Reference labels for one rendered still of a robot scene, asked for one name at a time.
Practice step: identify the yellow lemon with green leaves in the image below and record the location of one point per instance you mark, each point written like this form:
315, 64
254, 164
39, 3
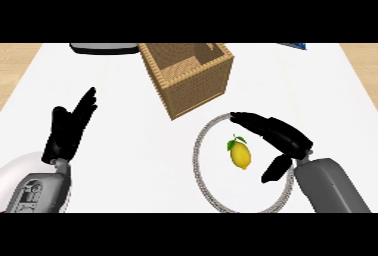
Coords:
240, 154

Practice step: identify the round white placemat grey rim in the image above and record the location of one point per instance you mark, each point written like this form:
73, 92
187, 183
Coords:
216, 173

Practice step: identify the dark grey flat appliance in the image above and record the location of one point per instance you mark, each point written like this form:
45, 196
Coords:
104, 48

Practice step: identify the brown wicker basket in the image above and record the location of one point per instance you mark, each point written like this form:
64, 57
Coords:
194, 80

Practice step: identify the blue triangular object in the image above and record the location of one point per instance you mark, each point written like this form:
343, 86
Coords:
296, 45

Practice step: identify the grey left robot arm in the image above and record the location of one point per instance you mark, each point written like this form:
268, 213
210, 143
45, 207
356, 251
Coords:
37, 186

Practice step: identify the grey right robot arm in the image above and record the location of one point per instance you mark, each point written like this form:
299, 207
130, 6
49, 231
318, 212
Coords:
330, 186

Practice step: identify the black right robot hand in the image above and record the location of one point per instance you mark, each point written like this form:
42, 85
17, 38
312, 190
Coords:
281, 135

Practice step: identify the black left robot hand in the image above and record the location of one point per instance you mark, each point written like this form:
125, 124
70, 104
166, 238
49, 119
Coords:
67, 133

